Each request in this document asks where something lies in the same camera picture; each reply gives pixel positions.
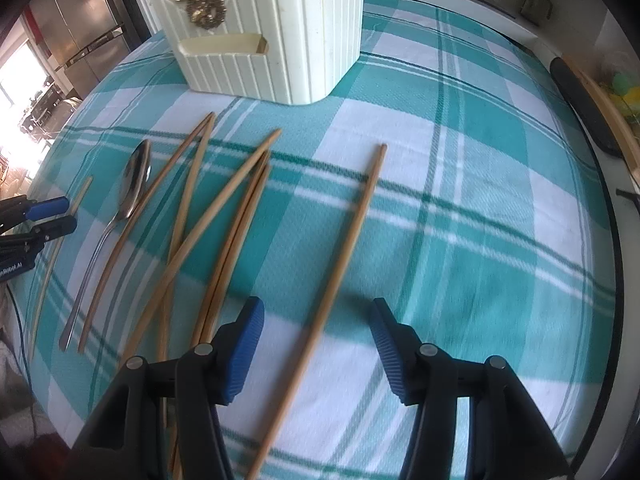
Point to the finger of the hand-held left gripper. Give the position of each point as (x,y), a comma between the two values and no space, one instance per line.
(47,207)
(52,229)

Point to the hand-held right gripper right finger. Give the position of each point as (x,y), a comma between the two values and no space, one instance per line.
(392,350)

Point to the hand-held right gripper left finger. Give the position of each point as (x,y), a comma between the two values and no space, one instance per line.
(245,350)

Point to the metal spoon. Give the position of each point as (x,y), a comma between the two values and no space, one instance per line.
(136,180)

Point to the white ribbed storage box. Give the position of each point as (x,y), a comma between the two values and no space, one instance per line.
(300,35)

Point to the dark background furniture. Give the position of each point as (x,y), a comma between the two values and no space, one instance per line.
(42,107)

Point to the teal plaid tablecloth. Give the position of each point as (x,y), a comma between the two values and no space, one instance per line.
(450,210)

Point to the stainless steel refrigerator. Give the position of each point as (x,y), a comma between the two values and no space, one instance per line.
(75,20)

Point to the black oblong pad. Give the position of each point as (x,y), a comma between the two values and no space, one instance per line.
(582,105)

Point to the wooden cutting board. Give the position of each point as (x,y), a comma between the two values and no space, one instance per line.
(617,120)

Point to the yellow green plastic bag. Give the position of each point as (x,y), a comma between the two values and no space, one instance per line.
(625,87)

